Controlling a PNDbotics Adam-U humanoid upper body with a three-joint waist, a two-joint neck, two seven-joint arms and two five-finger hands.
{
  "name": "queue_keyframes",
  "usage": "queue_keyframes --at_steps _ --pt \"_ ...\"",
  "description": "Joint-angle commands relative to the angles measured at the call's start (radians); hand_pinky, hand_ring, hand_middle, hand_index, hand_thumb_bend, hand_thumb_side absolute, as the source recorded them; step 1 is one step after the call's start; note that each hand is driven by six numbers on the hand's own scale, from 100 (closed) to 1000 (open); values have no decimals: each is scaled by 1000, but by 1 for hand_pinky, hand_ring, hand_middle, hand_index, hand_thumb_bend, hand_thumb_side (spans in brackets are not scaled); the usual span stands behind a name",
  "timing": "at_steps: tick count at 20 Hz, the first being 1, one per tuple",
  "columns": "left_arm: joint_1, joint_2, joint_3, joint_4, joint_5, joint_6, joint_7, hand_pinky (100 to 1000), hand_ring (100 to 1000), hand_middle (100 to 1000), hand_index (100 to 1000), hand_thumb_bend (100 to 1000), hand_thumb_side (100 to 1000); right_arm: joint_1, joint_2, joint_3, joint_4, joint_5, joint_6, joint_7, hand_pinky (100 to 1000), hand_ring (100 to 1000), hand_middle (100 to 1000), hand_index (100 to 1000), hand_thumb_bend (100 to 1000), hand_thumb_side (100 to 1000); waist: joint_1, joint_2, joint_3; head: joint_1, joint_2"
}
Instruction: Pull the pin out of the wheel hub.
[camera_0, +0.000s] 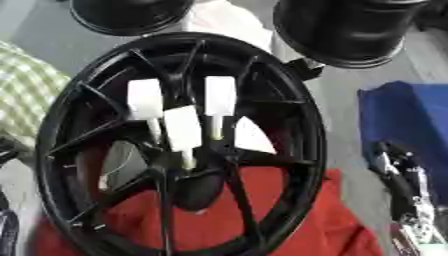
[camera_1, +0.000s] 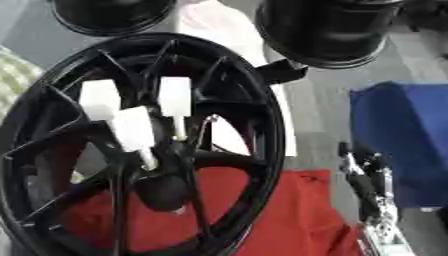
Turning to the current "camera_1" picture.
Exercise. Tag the blue cloth-covered table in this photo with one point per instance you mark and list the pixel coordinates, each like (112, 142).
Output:
(402, 140)

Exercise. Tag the white upright panel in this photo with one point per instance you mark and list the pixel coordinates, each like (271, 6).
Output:
(224, 30)

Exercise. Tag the black spoked wheel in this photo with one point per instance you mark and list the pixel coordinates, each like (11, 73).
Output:
(41, 133)

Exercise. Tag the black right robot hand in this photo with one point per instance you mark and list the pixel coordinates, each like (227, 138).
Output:
(366, 186)

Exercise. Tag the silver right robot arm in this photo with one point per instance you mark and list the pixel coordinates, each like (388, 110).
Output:
(389, 230)

